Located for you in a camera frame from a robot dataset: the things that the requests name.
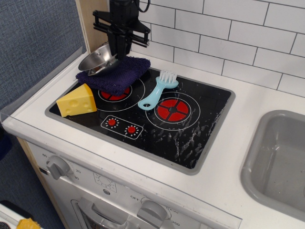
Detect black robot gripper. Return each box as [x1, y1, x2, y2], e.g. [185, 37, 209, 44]
[93, 0, 150, 60]

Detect stainless steel pot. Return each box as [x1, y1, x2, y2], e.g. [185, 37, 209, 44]
[78, 41, 121, 76]

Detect purple blue folded cloth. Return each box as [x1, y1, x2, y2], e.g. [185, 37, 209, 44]
[76, 56, 151, 96]

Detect light blue dish brush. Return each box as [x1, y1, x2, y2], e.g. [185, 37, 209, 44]
[138, 70, 179, 111]

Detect yellow toy cheese wedge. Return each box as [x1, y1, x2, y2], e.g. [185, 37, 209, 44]
[56, 83, 97, 117]

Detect black toy stove top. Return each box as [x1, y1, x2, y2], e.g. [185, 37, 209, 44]
[46, 69, 235, 175]

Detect grey left oven knob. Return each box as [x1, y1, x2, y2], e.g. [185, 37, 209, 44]
[46, 156, 70, 180]

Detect grey oven knob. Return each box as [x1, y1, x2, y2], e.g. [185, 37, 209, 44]
[46, 156, 70, 180]
[137, 200, 167, 229]

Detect white toy oven front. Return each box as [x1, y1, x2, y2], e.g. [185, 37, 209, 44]
[25, 141, 210, 229]

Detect grey right oven knob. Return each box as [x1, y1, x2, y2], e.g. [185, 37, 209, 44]
[137, 200, 167, 229]

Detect yellow black object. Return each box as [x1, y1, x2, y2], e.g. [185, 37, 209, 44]
[0, 218, 41, 229]

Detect grey sink basin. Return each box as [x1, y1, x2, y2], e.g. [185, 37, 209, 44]
[241, 110, 305, 221]

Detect wooden side post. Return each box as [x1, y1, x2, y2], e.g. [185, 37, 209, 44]
[75, 0, 109, 53]

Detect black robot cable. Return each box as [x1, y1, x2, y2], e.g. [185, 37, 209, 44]
[137, 0, 151, 13]

